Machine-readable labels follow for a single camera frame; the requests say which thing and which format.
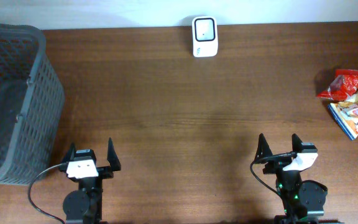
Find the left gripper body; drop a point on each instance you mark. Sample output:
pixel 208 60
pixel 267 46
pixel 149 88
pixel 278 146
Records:
pixel 103 171

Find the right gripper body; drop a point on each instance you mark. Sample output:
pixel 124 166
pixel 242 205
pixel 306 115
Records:
pixel 272 168

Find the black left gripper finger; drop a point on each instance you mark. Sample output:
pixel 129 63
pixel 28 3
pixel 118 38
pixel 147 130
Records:
pixel 112 157
pixel 70 154

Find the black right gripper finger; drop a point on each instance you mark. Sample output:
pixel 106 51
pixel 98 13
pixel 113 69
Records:
pixel 296 143
pixel 263 148

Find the yellow wet wipes pack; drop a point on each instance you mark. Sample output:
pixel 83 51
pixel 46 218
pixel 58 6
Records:
pixel 345 114

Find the red snack bag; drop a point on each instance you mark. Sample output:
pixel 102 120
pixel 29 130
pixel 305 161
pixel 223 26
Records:
pixel 344 85

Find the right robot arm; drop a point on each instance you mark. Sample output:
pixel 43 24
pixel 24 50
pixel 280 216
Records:
pixel 303 200

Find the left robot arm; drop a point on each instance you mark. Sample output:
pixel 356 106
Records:
pixel 85 204

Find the white barcode scanner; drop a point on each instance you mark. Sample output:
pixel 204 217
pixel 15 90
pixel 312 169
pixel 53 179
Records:
pixel 205 36

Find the grey plastic mesh basket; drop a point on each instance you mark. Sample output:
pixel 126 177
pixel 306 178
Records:
pixel 31 103

